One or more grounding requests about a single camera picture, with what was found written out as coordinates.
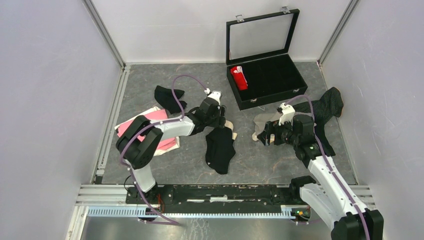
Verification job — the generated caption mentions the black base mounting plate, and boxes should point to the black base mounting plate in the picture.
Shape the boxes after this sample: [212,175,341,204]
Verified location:
[125,184,312,216]

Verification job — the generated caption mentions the black display case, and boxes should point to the black display case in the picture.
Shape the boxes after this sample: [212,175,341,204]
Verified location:
[225,8,308,110]

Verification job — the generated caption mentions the dark striped black underwear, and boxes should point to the dark striped black underwear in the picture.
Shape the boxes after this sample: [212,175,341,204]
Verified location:
[311,87,344,157]

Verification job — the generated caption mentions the red boxer briefs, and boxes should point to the red boxer briefs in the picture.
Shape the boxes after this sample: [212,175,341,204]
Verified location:
[230,65,248,91]

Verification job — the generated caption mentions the black underwear with beige band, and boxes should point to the black underwear with beige band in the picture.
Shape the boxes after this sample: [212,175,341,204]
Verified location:
[205,120,237,175]

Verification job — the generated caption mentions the pink underwear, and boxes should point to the pink underwear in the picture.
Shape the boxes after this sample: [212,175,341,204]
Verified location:
[114,106,180,157]

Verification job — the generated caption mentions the beige grey ribbed underwear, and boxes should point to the beige grey ribbed underwear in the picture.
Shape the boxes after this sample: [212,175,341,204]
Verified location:
[252,112,281,142]

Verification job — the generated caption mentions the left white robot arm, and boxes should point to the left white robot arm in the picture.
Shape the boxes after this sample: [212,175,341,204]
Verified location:
[115,97,226,204]

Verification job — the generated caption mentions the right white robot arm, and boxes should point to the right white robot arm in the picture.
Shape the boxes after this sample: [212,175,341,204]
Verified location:
[257,114,384,240]

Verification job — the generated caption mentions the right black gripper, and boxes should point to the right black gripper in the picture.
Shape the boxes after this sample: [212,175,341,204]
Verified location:
[256,115,300,147]

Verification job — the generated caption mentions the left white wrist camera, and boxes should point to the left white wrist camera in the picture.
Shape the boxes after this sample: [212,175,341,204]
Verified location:
[204,88,222,105]

